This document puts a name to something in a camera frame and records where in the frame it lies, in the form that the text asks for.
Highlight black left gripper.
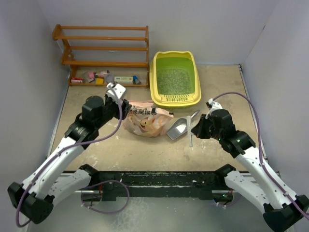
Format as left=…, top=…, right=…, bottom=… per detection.
left=95, top=90, right=132, bottom=129

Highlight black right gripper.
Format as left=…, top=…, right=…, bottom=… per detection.
left=191, top=114, right=223, bottom=141

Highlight white bag sealing clip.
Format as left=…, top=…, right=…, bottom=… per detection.
left=186, top=116, right=193, bottom=147

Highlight grey metal litter scoop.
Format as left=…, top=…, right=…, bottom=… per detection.
left=167, top=110, right=200, bottom=140

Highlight pink cat litter bag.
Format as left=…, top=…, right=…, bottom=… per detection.
left=123, top=100, right=174, bottom=137

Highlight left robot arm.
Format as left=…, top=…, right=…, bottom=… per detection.
left=8, top=93, right=131, bottom=228

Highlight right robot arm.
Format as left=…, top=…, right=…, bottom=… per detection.
left=191, top=109, right=309, bottom=232

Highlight white rectangular box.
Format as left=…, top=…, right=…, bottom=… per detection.
left=114, top=76, right=133, bottom=85

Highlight red white small box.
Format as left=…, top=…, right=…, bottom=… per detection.
left=70, top=77, right=84, bottom=84

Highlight yellow green litter box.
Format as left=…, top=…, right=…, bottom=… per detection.
left=149, top=51, right=201, bottom=108

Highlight green litter granules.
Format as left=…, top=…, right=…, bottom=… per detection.
left=156, top=68, right=195, bottom=95

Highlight clear plastic cup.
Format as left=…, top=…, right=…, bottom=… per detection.
left=104, top=73, right=114, bottom=84

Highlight yellow sponge block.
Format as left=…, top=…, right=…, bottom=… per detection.
left=95, top=78, right=104, bottom=85

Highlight blue grey bottle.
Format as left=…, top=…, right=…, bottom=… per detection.
left=133, top=76, right=141, bottom=85

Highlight wooden shelf rack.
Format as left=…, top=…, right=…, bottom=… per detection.
left=52, top=24, right=150, bottom=88

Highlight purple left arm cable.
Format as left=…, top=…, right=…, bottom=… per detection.
left=15, top=100, right=123, bottom=228

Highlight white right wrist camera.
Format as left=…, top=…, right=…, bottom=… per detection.
left=206, top=98, right=222, bottom=115

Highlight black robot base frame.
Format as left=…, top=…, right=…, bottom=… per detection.
left=80, top=164, right=235, bottom=202

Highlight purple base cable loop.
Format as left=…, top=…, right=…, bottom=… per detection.
left=81, top=180, right=131, bottom=215

